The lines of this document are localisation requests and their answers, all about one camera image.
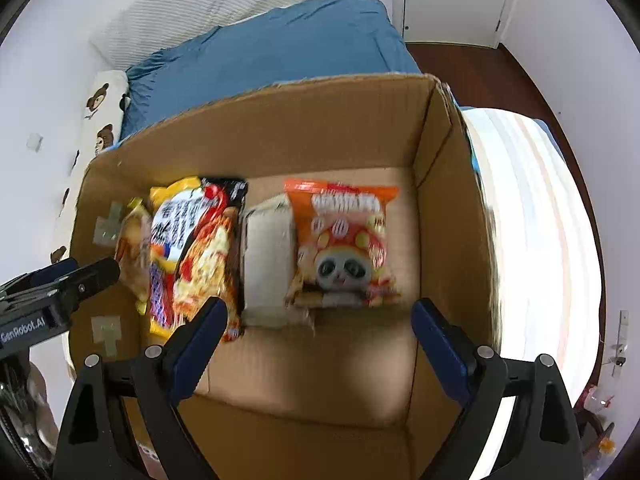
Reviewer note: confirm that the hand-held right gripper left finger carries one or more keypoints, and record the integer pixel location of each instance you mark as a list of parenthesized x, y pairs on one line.
[(205, 342)]

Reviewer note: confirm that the black red noodle packet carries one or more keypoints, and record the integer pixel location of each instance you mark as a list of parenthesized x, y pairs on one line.
[(215, 250)]

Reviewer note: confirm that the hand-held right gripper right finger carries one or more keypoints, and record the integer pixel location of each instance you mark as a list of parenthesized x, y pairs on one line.
[(440, 342)]

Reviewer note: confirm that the white wall fitting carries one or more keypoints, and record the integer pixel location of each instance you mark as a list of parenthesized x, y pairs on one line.
[(621, 345)]

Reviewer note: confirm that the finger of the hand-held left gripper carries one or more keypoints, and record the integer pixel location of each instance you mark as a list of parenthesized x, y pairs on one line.
[(47, 272), (95, 276)]

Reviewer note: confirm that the brown cardboard box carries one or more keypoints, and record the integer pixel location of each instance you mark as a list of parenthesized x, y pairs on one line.
[(325, 360)]

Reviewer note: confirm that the blue pillow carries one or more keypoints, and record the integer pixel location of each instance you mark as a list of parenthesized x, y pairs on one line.
[(280, 45)]

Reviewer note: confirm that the white door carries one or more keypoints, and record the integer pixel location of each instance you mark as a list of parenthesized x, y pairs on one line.
[(450, 0)]

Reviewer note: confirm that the pale yellow snack packet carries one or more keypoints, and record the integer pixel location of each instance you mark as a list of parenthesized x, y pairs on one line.
[(132, 255)]

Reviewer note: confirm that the yellow white snack packet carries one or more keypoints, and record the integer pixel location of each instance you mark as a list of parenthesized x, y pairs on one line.
[(167, 230)]

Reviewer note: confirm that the orange panda snack packet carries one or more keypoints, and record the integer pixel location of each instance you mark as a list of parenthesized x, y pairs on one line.
[(345, 240)]

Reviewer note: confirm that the striped bed sheet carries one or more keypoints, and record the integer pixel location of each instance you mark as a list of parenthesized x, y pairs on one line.
[(540, 240)]

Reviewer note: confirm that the white wall switch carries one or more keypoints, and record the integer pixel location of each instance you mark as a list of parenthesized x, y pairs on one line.
[(34, 141)]

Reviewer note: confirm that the white paper packet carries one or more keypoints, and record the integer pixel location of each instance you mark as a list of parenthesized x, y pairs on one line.
[(267, 260)]

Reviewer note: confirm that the bear printed white pillow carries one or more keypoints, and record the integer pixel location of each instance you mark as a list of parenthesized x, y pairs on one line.
[(102, 110)]

